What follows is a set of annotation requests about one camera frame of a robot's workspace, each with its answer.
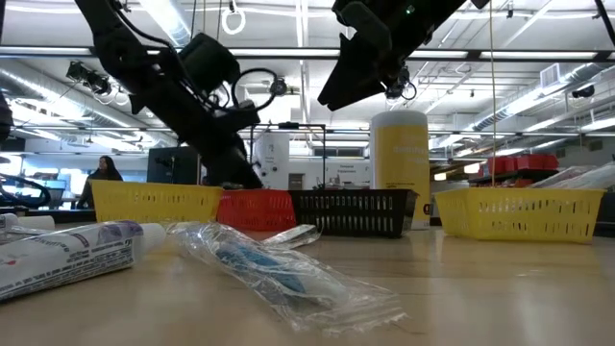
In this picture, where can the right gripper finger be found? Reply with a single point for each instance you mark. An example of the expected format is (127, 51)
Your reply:
(351, 81)

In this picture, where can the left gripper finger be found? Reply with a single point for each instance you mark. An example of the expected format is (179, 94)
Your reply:
(230, 168)

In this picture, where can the clear small item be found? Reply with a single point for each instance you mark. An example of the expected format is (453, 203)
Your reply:
(19, 235)

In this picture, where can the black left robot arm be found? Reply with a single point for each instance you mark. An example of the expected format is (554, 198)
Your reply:
(115, 43)

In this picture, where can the white cylindrical tank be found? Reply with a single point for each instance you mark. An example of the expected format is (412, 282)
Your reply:
(274, 158)

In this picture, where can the red plastic basket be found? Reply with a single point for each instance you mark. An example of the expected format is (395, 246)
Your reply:
(254, 211)

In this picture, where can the black monitor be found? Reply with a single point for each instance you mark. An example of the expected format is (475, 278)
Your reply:
(163, 165)

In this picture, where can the yellow plastic basket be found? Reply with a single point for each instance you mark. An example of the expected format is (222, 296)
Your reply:
(519, 193)
(154, 204)

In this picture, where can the yellow canister white lid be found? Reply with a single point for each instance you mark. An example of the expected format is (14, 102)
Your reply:
(401, 154)

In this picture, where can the person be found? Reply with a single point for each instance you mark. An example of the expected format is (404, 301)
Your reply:
(103, 175)

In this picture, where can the black plastic basket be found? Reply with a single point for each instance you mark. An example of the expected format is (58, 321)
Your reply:
(353, 193)

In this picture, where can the red storage bin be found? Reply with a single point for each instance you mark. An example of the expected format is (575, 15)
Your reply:
(551, 162)
(529, 162)
(502, 165)

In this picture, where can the white blue toothpaste tube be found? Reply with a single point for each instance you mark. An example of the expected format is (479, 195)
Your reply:
(72, 254)

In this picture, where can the orange toothbrush in clear wrap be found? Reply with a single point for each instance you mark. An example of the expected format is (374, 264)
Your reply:
(559, 178)

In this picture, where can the black ceiling camera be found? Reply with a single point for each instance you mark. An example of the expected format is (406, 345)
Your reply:
(84, 74)
(278, 87)
(583, 91)
(401, 89)

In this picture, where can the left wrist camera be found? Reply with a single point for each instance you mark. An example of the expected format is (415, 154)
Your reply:
(209, 62)

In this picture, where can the black rig frame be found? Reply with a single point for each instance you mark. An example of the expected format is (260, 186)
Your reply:
(288, 125)

